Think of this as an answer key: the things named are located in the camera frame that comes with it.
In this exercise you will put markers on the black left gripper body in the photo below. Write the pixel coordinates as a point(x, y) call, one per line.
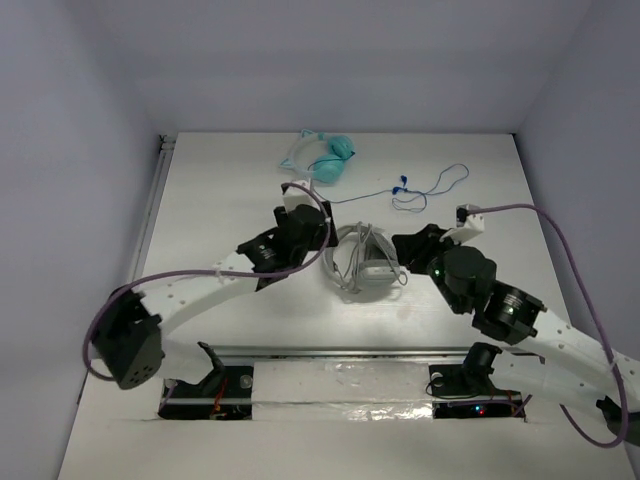
point(323, 230)

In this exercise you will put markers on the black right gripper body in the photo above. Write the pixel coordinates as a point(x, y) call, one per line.
point(434, 261)

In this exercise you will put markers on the white grey over-ear headphones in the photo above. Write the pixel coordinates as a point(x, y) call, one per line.
point(372, 262)

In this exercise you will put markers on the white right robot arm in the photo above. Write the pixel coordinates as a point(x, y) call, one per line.
point(527, 343)

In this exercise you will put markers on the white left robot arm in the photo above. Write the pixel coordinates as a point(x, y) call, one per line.
point(130, 332)

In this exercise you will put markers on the teal cat-ear headphones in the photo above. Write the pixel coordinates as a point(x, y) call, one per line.
point(327, 168)

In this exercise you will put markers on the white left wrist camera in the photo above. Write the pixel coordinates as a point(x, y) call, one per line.
point(296, 193)

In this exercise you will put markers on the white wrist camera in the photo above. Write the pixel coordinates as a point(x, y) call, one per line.
point(469, 225)
point(296, 193)

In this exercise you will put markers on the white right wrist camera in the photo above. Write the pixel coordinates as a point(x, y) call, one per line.
point(469, 225)

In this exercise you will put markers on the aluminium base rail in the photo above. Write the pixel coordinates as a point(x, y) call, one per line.
point(255, 353)

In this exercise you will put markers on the aluminium side rail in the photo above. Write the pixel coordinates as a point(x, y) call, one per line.
point(140, 252)

